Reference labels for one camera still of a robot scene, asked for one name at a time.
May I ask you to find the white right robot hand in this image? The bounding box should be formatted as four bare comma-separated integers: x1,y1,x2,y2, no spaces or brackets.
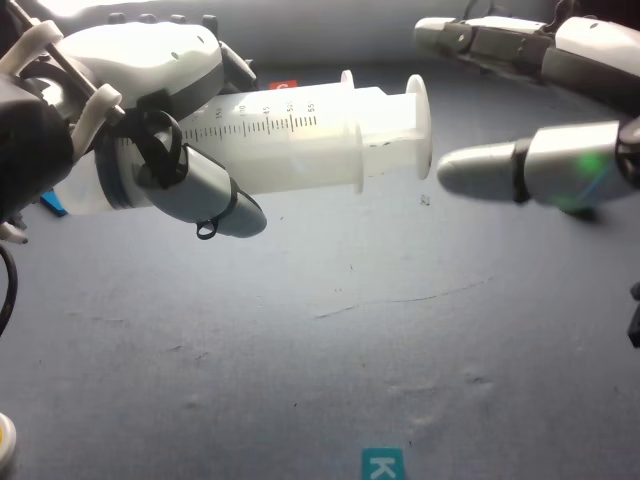
413,14,640,214

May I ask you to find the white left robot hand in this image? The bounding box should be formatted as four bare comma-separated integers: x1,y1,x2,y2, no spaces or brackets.
49,12,269,240

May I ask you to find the large clear plastic syringe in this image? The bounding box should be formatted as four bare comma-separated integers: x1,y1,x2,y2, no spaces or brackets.
52,69,434,216

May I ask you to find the blue block with two holes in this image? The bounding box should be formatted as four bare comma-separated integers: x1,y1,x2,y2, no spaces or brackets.
39,189,69,217

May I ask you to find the grey table cloth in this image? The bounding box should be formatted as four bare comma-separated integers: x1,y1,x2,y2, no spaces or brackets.
0,59,640,480

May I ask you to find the teal block with letter K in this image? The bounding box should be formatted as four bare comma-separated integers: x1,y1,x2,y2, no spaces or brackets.
359,447,404,480

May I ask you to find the white round disc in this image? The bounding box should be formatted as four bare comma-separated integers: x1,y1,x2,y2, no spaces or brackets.
0,413,17,471

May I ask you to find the black cable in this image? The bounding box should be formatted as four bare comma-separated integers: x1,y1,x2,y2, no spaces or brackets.
0,244,19,337

